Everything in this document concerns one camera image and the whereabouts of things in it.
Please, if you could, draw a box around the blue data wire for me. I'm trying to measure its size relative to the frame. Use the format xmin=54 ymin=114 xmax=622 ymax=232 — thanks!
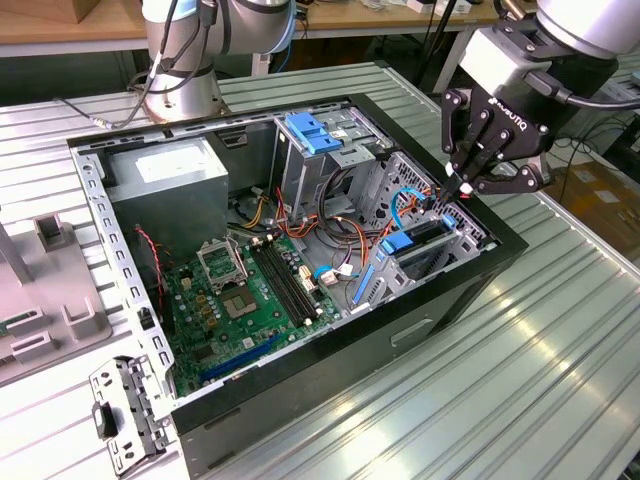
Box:
xmin=390 ymin=187 xmax=426 ymax=235

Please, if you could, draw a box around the white connector with blue wire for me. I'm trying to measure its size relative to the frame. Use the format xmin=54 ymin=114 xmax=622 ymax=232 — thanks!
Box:
xmin=313 ymin=264 xmax=359 ymax=289

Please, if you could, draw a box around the red yellow power wire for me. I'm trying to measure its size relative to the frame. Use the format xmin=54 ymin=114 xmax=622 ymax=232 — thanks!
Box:
xmin=422 ymin=183 xmax=472 ymax=202

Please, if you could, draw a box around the hard disk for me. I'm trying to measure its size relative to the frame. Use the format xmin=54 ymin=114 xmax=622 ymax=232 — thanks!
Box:
xmin=351 ymin=213 xmax=459 ymax=307

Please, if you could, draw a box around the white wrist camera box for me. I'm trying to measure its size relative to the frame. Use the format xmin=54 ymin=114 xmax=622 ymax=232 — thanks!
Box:
xmin=457 ymin=27 xmax=556 ymax=96

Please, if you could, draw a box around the orange black wire bundle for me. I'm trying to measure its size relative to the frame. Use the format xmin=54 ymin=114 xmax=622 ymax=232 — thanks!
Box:
xmin=274 ymin=187 xmax=381 ymax=281

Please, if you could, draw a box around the blue expansion slot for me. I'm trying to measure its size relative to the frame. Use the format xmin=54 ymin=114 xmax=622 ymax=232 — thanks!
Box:
xmin=198 ymin=333 xmax=281 ymax=386

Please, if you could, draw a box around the black tripod stand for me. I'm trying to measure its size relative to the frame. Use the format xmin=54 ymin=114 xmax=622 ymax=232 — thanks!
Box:
xmin=414 ymin=0 xmax=459 ymax=104

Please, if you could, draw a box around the metal expansion bracket retainer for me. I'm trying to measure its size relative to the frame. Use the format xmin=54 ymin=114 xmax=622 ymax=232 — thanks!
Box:
xmin=87 ymin=353 xmax=179 ymax=476

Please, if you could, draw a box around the green motherboard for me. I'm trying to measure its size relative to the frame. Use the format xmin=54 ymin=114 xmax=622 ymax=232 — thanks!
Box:
xmin=162 ymin=234 xmax=344 ymax=396

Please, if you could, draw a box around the black case fan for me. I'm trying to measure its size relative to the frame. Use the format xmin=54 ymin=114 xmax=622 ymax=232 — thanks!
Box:
xmin=133 ymin=227 xmax=176 ymax=336

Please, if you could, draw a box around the blue plastic drive latch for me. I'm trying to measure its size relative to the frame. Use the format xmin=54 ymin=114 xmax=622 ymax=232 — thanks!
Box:
xmin=285 ymin=113 xmax=342 ymax=156

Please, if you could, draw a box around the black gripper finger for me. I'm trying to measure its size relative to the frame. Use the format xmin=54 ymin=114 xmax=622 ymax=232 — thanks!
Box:
xmin=442 ymin=88 xmax=491 ymax=201
xmin=459 ymin=130 xmax=540 ymax=197

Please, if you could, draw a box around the metal socket cover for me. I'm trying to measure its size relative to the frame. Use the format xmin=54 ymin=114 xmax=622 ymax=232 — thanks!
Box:
xmin=195 ymin=238 xmax=250 ymax=294

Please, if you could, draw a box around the grey power supply unit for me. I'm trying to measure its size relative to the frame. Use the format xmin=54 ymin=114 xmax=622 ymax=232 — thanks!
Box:
xmin=102 ymin=135 xmax=230 ymax=256

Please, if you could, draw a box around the black open PC case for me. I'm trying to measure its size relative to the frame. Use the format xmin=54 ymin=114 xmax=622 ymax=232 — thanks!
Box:
xmin=66 ymin=92 xmax=530 ymax=479

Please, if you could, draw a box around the long wooden desk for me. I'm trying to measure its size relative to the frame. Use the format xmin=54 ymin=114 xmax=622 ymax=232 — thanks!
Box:
xmin=0 ymin=0 xmax=539 ymax=59

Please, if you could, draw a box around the large labelled cardboard box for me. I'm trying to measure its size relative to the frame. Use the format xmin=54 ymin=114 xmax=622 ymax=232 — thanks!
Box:
xmin=542 ymin=160 xmax=640 ymax=274

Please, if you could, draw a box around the CPU socket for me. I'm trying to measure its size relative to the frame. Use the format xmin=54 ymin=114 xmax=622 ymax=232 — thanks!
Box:
xmin=219 ymin=284 xmax=261 ymax=321

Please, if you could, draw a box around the grey optical drive cage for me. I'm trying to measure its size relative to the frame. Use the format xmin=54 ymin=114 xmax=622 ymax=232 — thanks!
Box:
xmin=272 ymin=107 xmax=396 ymax=226

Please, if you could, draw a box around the green RAM stick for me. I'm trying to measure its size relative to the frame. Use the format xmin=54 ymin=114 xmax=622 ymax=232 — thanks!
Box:
xmin=0 ymin=312 xmax=39 ymax=341

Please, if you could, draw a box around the grey parts rack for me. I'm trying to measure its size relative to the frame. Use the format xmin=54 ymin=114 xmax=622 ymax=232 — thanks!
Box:
xmin=0 ymin=213 xmax=132 ymax=387

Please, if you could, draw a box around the square brown base plate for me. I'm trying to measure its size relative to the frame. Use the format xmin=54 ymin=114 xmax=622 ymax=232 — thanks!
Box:
xmin=133 ymin=83 xmax=230 ymax=125

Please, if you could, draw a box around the black plastic latch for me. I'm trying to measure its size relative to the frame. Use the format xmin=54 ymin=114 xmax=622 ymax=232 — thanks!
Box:
xmin=90 ymin=402 xmax=119 ymax=441

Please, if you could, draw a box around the grey metal disk bay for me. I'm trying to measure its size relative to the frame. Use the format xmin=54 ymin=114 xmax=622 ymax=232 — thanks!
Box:
xmin=349 ymin=152 xmax=501 ymax=316

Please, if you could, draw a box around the black RAM slot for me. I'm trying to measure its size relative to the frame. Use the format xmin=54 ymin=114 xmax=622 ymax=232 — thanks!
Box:
xmin=264 ymin=237 xmax=326 ymax=321
xmin=249 ymin=239 xmax=314 ymax=329

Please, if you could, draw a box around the black camera cable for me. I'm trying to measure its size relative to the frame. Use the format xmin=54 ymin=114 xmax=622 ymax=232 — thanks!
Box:
xmin=524 ymin=69 xmax=640 ymax=110

